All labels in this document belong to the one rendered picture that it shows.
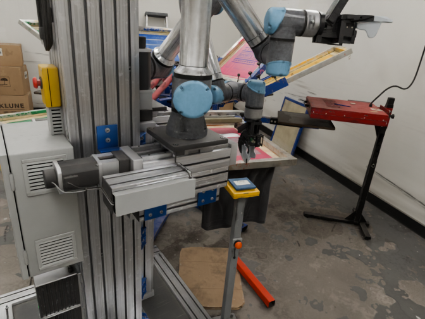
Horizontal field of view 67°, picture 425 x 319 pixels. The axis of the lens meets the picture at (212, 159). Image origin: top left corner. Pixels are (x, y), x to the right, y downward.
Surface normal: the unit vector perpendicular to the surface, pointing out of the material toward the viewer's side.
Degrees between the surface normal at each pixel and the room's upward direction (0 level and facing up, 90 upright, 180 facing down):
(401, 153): 90
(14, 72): 89
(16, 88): 90
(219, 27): 90
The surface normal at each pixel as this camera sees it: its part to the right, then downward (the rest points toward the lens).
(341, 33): 0.15, 0.26
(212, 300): 0.07, -0.92
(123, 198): 0.55, 0.36
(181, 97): 0.13, 0.51
